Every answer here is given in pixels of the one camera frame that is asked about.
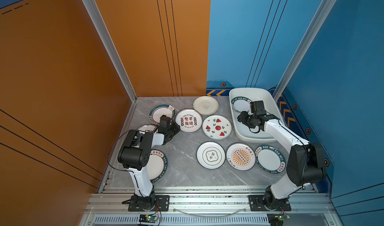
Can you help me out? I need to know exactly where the aluminium rail frame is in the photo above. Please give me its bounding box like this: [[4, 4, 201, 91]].
[[80, 186, 342, 226]]

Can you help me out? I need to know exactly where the orange sunburst plate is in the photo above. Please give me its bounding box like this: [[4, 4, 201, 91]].
[[226, 143, 256, 172]]

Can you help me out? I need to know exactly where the green clover outline plate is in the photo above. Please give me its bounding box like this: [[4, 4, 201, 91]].
[[196, 141, 226, 170]]

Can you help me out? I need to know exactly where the watermelon pattern plate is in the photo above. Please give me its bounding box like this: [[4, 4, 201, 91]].
[[202, 115, 232, 140]]

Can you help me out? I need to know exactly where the red chinese characters plate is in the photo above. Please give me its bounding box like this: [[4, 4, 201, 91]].
[[175, 109, 203, 133]]

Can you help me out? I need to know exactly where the green lettered plate right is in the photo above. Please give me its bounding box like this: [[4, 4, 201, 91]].
[[255, 145, 287, 174]]

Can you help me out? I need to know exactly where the white cable on rail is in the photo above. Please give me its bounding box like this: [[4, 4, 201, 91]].
[[171, 207, 249, 218]]

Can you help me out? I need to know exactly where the cream plain plate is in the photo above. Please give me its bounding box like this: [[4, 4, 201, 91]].
[[193, 96, 219, 115]]

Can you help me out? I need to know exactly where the right circuit board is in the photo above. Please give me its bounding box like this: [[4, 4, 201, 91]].
[[267, 214, 291, 226]]

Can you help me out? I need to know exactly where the green lettered plate front left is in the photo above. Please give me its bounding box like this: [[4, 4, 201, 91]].
[[147, 149, 168, 183]]

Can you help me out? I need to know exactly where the red rim plate left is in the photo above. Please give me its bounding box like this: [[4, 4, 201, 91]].
[[137, 124, 158, 134]]

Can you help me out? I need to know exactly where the green lettered rim plate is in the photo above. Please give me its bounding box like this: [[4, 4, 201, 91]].
[[231, 96, 251, 113]]

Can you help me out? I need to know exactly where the green rim plate back left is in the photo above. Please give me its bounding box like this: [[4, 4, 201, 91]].
[[149, 104, 176, 125]]

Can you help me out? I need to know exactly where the white plastic bin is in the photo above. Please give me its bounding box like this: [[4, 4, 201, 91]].
[[229, 88, 285, 143]]

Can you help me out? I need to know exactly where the left circuit board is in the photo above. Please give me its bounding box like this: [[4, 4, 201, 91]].
[[138, 214, 160, 226]]

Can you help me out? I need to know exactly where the circuit board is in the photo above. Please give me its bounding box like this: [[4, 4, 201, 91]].
[[138, 214, 160, 226], [267, 214, 291, 226]]

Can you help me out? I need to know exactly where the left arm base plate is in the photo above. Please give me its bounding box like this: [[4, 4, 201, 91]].
[[128, 195, 170, 212]]

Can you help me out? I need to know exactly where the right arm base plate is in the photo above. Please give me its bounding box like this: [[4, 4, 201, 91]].
[[248, 195, 292, 212]]

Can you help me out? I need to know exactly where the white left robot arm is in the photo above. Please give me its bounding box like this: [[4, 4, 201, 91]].
[[118, 115, 181, 211]]

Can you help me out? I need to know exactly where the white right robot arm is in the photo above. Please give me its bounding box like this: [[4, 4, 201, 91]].
[[238, 101, 327, 211]]

